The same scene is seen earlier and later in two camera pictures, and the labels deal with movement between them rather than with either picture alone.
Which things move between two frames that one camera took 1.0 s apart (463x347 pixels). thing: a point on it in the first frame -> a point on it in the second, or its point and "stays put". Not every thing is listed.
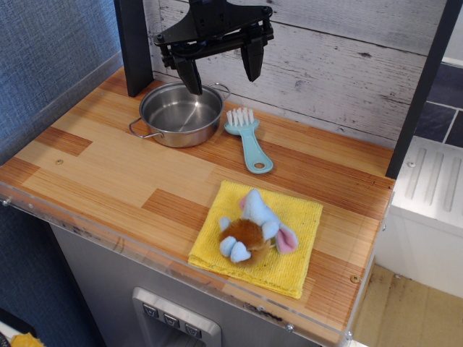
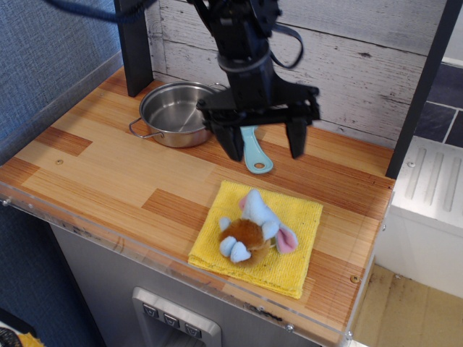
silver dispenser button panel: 161,322 stays put
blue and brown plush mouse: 248,239 stays put
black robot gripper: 210,27 -> 256,97
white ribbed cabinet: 422,237 stays put
